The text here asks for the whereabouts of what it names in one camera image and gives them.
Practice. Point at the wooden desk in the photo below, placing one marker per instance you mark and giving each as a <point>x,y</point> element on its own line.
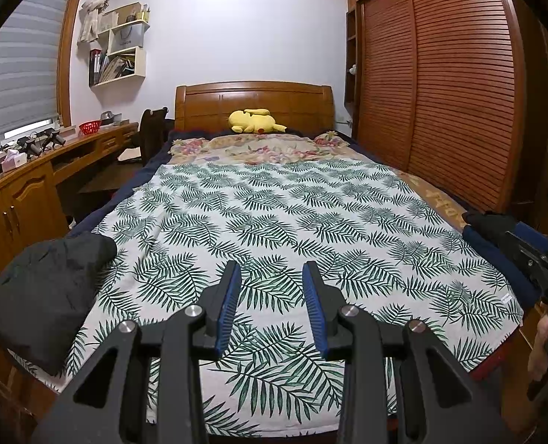
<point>19,199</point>

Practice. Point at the black jacket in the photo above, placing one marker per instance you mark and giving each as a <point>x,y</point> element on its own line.
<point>42,296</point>

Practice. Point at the grey metal container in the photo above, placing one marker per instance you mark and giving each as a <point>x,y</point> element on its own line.
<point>110,118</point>

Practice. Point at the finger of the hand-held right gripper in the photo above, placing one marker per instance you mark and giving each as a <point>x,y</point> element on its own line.
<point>533,237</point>

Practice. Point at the beige tied curtain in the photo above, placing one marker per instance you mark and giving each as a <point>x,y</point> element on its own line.
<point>93,9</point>

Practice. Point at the tissue box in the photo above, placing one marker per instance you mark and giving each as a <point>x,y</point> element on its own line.
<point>14,162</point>

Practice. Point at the wooden bed with leaf-print cover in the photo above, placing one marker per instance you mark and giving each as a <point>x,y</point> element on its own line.
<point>278,212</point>

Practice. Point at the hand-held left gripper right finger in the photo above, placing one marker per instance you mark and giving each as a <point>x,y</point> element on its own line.
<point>313,310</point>

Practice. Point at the grey window blind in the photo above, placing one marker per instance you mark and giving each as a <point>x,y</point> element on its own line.
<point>19,64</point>

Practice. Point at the dark chair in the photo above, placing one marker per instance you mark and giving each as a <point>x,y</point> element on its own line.
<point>151,134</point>

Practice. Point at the floral quilt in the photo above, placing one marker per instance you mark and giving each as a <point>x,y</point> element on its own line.
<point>255,148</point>

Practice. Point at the person's right hand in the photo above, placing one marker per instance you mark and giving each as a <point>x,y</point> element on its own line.
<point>541,347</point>

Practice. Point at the white wall shelf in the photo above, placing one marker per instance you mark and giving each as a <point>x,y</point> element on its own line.
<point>123,37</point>

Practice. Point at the dark cloth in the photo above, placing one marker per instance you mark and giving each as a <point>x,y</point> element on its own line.
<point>489,226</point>

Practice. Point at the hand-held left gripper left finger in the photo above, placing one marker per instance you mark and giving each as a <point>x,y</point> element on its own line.
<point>227,305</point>

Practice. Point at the wooden slatted wardrobe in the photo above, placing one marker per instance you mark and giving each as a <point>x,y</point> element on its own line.
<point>454,83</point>

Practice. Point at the red basket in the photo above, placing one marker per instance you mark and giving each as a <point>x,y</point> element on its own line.
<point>90,127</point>

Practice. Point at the black devices on desk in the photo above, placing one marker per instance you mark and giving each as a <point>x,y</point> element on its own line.
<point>40,141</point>

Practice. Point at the yellow plush toy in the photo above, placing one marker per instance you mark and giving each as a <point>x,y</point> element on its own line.
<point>253,122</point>

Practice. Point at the wooden bed headboard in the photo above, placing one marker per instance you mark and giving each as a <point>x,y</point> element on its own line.
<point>200,106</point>

